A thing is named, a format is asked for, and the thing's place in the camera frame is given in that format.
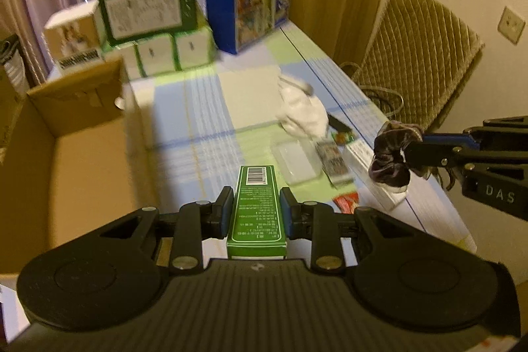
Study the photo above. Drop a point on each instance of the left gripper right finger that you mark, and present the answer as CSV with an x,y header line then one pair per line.
x,y
316,222

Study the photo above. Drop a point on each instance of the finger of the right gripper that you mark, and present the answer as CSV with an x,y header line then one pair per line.
x,y
452,139
423,157

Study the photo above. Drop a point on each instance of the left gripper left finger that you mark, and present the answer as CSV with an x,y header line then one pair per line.
x,y
198,221

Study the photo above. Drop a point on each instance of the dark velvet scrunchie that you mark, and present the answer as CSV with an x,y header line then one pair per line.
x,y
388,163

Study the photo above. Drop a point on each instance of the red snack packet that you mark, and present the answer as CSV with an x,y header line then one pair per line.
x,y
347,203

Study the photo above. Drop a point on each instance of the small green box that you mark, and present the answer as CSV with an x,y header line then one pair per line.
x,y
256,227

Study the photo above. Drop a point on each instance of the small picture card box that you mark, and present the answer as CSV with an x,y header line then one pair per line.
x,y
333,163

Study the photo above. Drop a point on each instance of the white cloth sock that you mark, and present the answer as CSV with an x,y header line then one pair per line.
x,y
301,114

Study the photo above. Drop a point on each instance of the quilted chair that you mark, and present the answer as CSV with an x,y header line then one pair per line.
x,y
425,53

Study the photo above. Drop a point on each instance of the checked bed sheet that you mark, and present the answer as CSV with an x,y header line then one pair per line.
x,y
202,125

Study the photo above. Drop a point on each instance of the open cardboard box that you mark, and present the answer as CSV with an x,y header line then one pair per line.
x,y
75,158

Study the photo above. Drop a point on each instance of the green tissue pack stack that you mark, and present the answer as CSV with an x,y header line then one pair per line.
x,y
167,52

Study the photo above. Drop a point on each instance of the white photo box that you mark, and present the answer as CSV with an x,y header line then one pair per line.
x,y
75,36

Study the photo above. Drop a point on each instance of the large green carton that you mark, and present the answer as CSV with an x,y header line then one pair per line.
x,y
130,20

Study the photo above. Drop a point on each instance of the single wall socket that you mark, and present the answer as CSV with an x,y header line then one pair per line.
x,y
511,25

